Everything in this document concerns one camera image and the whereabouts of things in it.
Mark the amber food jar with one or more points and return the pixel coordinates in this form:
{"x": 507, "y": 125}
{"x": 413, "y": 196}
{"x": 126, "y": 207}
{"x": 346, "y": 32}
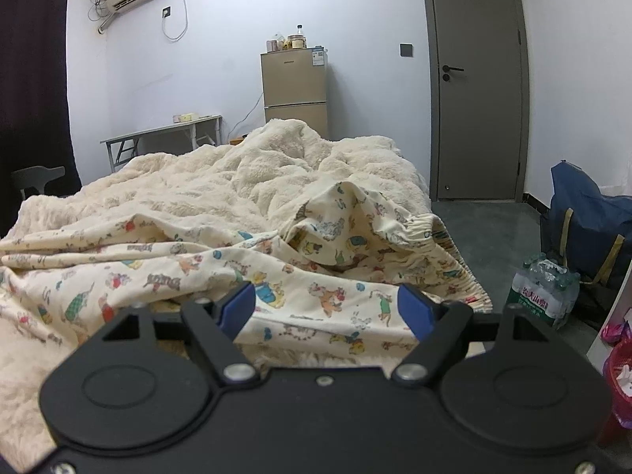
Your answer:
{"x": 297, "y": 42}

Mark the cream dog-print fitted sheet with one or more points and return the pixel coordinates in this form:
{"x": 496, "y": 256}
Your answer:
{"x": 197, "y": 266}

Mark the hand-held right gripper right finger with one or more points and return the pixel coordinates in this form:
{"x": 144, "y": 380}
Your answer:
{"x": 411, "y": 312}

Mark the dark grey plastic chair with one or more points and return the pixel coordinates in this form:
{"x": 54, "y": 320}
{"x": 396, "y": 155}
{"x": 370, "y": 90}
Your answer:
{"x": 39, "y": 177}

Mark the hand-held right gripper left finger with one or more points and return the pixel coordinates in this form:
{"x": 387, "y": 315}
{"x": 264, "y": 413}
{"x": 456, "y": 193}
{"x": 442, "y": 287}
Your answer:
{"x": 242, "y": 307}

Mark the dark wall switch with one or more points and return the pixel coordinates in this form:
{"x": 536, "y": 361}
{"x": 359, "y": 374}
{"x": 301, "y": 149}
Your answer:
{"x": 406, "y": 49}

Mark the cream fluffy blanket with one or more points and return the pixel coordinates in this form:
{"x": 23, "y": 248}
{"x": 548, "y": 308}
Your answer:
{"x": 222, "y": 173}

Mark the red plastic bin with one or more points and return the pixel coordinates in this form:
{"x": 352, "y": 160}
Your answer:
{"x": 621, "y": 390}

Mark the dark curtain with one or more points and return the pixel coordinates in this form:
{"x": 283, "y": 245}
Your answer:
{"x": 34, "y": 84}

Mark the blue storage bag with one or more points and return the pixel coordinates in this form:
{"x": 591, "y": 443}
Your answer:
{"x": 582, "y": 207}

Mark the orange box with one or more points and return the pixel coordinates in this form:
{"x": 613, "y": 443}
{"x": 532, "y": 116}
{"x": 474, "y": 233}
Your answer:
{"x": 239, "y": 140}

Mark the yellow box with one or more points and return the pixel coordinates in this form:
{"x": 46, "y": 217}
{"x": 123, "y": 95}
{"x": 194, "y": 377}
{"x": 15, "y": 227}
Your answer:
{"x": 185, "y": 118}

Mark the gold two-door refrigerator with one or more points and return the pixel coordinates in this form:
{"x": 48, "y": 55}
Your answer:
{"x": 295, "y": 89}

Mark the grey room door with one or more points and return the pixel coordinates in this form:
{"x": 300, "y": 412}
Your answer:
{"x": 474, "y": 84}

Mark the white folding table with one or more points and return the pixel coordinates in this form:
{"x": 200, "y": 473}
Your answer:
{"x": 158, "y": 131}

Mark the green-wrapped water bottle pack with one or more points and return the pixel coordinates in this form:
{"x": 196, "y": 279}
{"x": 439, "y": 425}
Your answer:
{"x": 540, "y": 296}

